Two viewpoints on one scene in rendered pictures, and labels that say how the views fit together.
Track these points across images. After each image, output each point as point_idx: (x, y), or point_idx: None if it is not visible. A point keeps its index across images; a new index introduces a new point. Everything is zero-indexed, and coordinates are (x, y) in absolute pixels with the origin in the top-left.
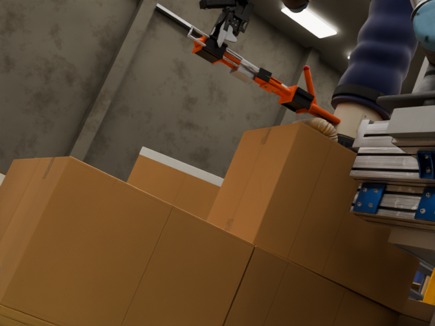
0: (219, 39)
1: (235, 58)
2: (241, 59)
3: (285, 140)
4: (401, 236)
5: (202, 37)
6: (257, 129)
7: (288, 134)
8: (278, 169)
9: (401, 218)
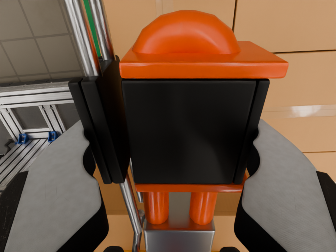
0: (70, 128)
1: (146, 207)
2: (144, 227)
3: (107, 190)
4: None
5: (171, 57)
6: (219, 214)
7: (102, 197)
8: None
9: (3, 186)
